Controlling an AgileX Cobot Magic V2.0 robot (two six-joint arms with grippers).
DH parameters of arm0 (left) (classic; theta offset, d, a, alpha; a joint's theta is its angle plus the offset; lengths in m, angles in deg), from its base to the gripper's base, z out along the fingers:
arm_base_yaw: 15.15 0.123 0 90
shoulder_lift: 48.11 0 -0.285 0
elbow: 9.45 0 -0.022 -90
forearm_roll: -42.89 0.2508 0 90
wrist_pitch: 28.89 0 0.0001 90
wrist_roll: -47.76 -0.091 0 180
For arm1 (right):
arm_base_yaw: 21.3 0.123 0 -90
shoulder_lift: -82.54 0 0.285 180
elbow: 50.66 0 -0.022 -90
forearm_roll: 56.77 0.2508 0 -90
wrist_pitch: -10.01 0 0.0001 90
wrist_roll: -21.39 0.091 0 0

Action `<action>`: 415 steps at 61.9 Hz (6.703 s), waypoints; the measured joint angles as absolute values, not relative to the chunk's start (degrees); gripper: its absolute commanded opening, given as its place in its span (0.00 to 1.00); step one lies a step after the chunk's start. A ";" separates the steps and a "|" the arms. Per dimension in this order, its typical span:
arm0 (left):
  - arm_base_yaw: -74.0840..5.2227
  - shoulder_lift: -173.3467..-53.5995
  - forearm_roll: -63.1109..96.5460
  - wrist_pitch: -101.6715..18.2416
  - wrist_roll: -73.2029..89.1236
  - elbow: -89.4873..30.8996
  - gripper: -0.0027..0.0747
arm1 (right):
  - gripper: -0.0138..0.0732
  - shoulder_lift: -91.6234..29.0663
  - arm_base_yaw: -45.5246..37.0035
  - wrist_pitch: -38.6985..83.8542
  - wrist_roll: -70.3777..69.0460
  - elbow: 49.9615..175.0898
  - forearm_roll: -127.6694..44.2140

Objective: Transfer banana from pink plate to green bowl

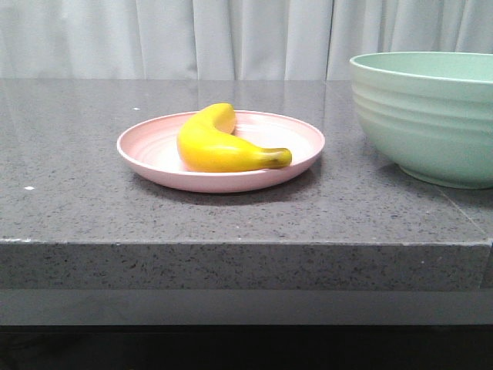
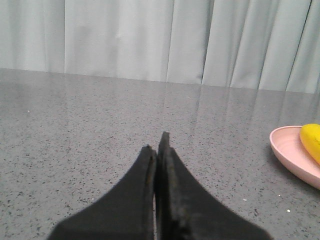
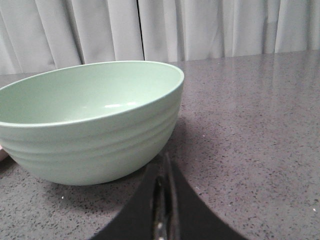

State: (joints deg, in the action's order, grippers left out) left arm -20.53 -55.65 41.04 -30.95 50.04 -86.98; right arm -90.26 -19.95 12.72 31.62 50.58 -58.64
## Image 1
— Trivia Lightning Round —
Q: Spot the green bowl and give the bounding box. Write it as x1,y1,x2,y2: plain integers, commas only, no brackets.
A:
350,52,492,190

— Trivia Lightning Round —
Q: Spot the grey curtain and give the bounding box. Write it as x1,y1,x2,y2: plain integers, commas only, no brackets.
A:
1,1,492,80

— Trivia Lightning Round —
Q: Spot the pink plate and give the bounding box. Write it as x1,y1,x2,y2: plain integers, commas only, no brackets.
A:
117,110,325,193

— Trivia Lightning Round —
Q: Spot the yellow banana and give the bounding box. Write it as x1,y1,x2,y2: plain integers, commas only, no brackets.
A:
176,103,292,173

